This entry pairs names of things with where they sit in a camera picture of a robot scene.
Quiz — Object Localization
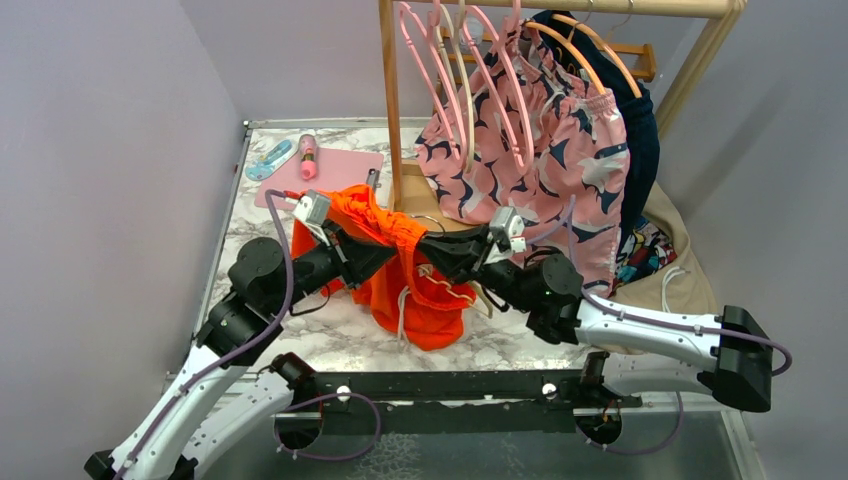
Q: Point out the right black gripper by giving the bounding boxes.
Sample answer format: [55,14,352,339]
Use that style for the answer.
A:
[412,222,538,313]

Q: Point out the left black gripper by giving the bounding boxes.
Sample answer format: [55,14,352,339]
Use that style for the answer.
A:
[268,219,399,315]

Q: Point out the orange shorts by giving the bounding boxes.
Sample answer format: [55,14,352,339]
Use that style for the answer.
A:
[328,184,476,351]

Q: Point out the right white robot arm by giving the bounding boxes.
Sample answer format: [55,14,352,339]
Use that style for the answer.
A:
[416,226,777,413]

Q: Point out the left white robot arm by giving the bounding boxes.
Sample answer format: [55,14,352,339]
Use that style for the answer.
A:
[84,222,396,479]

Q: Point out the pink shark print shorts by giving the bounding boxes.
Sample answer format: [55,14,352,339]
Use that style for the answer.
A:
[415,25,631,297]

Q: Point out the pink hanger holding shorts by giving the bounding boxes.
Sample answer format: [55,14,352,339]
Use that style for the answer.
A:
[463,1,534,174]

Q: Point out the orange wooden hanger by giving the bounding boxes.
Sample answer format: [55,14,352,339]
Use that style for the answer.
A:
[531,10,649,102]

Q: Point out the cream hanger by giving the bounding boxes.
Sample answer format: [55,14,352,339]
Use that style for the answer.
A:
[442,1,475,173]

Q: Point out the pink clipboard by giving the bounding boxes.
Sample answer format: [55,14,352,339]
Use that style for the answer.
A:
[253,147,384,208]

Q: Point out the pink tube bottle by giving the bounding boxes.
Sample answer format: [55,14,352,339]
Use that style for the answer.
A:
[298,134,318,181]

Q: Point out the light blue package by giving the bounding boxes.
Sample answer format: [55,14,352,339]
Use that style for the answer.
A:
[245,139,295,182]

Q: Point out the colourful print garment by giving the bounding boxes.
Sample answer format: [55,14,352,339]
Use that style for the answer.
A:
[613,216,677,290]

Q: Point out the beige garment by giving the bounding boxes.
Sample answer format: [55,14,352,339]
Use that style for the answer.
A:
[611,184,721,315]

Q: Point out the navy blue garment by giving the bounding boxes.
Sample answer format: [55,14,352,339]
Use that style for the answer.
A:
[529,9,663,240]

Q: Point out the wooden clothes rack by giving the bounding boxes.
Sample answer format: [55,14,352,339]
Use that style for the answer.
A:
[377,0,748,229]

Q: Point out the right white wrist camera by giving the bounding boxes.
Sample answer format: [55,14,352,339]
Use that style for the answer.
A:
[484,206,527,264]

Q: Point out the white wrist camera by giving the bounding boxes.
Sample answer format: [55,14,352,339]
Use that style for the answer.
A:
[285,190,332,246]
[484,206,527,264]

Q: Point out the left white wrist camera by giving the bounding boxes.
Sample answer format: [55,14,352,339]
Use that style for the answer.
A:
[285,190,332,246]

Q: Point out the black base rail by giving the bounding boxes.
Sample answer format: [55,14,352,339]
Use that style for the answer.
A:
[274,369,642,442]

